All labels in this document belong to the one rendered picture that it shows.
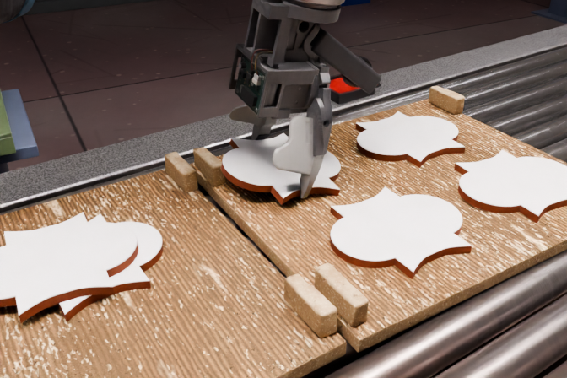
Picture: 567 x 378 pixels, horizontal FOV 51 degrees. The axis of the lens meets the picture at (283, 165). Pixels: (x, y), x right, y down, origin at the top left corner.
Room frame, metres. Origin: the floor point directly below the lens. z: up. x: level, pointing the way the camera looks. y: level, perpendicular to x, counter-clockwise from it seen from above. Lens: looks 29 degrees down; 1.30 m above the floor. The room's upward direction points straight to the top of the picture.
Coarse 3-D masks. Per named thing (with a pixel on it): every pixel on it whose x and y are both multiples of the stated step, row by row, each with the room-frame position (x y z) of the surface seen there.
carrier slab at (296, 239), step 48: (336, 144) 0.71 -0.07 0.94; (480, 144) 0.71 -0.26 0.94; (240, 192) 0.59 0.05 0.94; (432, 192) 0.59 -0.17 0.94; (288, 240) 0.49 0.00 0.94; (480, 240) 0.49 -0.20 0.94; (528, 240) 0.49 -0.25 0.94; (384, 288) 0.42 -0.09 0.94; (432, 288) 0.42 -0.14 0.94; (480, 288) 0.43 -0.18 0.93; (384, 336) 0.37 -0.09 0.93
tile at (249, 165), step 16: (240, 144) 0.64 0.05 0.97; (256, 144) 0.65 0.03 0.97; (272, 144) 0.65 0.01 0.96; (224, 160) 0.59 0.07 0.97; (240, 160) 0.60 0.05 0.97; (256, 160) 0.61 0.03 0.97; (272, 160) 0.61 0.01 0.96; (336, 160) 0.64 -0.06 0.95; (240, 176) 0.57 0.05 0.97; (256, 176) 0.57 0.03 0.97; (272, 176) 0.58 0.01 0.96; (288, 176) 0.59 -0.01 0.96; (320, 176) 0.60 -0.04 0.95; (336, 176) 0.61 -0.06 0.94; (272, 192) 0.56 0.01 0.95; (288, 192) 0.55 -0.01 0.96; (320, 192) 0.58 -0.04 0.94; (336, 192) 0.58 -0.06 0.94
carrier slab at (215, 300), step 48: (96, 192) 0.59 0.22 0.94; (144, 192) 0.59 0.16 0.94; (192, 192) 0.59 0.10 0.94; (0, 240) 0.49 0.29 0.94; (192, 240) 0.49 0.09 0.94; (240, 240) 0.49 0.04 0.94; (192, 288) 0.42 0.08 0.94; (240, 288) 0.42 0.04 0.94; (0, 336) 0.36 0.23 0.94; (48, 336) 0.36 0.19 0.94; (96, 336) 0.36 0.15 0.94; (144, 336) 0.36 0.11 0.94; (192, 336) 0.36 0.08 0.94; (240, 336) 0.36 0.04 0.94; (288, 336) 0.36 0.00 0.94; (336, 336) 0.36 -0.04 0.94
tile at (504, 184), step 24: (456, 168) 0.64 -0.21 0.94; (480, 168) 0.63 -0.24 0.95; (504, 168) 0.63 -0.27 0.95; (528, 168) 0.63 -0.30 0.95; (552, 168) 0.63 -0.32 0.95; (480, 192) 0.57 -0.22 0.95; (504, 192) 0.57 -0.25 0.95; (528, 192) 0.57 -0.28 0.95; (552, 192) 0.57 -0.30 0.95; (528, 216) 0.53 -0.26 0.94
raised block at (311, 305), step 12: (300, 276) 0.41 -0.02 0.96; (288, 288) 0.40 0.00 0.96; (300, 288) 0.39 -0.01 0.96; (312, 288) 0.39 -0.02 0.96; (288, 300) 0.40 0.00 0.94; (300, 300) 0.38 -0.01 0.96; (312, 300) 0.37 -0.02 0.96; (324, 300) 0.37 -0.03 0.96; (300, 312) 0.38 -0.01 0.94; (312, 312) 0.37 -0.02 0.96; (324, 312) 0.36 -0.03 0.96; (336, 312) 0.36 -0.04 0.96; (312, 324) 0.37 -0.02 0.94; (324, 324) 0.36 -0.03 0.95; (336, 324) 0.36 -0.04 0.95; (324, 336) 0.36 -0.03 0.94
